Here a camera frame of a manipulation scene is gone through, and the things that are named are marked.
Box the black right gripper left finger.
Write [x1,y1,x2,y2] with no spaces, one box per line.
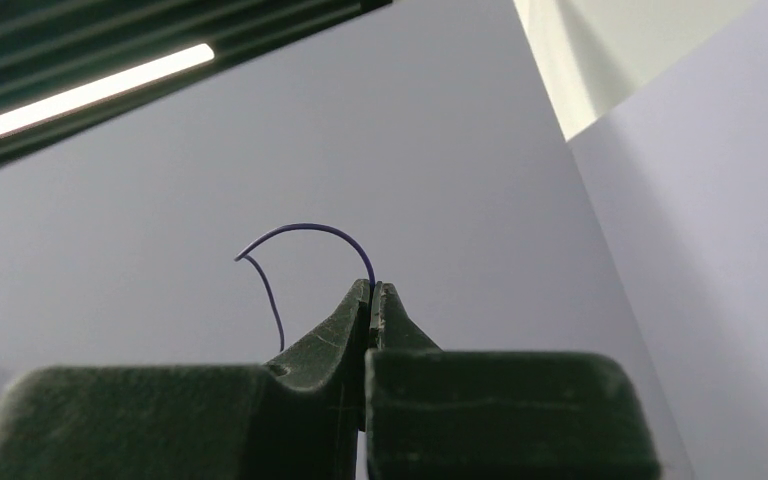
[0,280,371,479]

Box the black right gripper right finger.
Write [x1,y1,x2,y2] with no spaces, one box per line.
[365,283,661,479]

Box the purple thin cable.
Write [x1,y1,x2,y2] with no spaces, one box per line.
[234,223,377,353]

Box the ceiling light strip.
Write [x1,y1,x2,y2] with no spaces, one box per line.
[0,43,215,138]

